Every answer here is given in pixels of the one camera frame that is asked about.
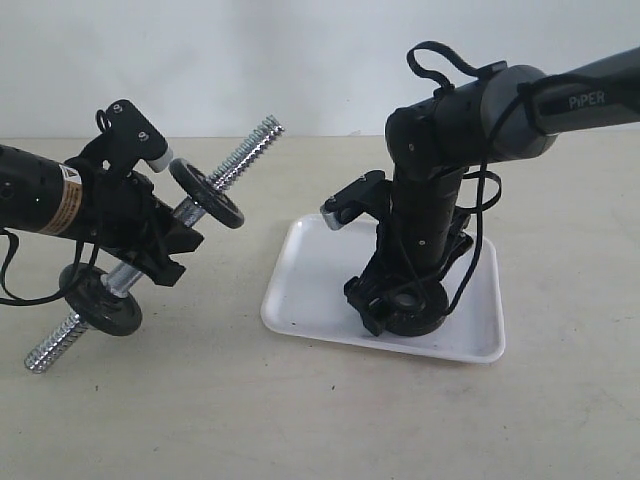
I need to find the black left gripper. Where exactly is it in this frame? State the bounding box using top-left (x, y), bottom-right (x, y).
top-left (74, 169), bottom-right (204, 287)

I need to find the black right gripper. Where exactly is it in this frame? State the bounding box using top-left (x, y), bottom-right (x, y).
top-left (343, 214), bottom-right (473, 336)

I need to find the black weight plate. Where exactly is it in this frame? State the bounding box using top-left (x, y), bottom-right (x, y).
top-left (389, 287), bottom-right (445, 337)
top-left (65, 266), bottom-right (143, 336)

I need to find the chrome threaded dumbbell bar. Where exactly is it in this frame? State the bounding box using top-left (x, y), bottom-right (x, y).
top-left (24, 115), bottom-right (285, 374)

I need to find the black weight plate end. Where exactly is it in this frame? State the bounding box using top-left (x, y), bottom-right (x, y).
top-left (169, 158), bottom-right (245, 229)

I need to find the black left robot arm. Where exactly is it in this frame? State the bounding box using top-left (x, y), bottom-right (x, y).
top-left (1, 145), bottom-right (204, 287)

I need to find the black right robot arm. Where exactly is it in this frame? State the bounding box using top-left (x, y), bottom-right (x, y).
top-left (323, 41), bottom-right (639, 337)

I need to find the white rectangular plastic tray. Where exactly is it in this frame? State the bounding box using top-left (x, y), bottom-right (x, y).
top-left (261, 214), bottom-right (506, 364)

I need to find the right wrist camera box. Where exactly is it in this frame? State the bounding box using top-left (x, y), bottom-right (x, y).
top-left (320, 170), bottom-right (390, 231)

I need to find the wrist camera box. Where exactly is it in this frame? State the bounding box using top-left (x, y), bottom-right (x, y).
top-left (96, 99), bottom-right (174, 176)
top-left (320, 170), bottom-right (390, 231)

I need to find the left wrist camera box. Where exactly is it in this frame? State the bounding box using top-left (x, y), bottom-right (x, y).
top-left (96, 99), bottom-right (174, 176)

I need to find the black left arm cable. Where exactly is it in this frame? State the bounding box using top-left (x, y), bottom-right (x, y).
top-left (0, 227), bottom-right (101, 306)

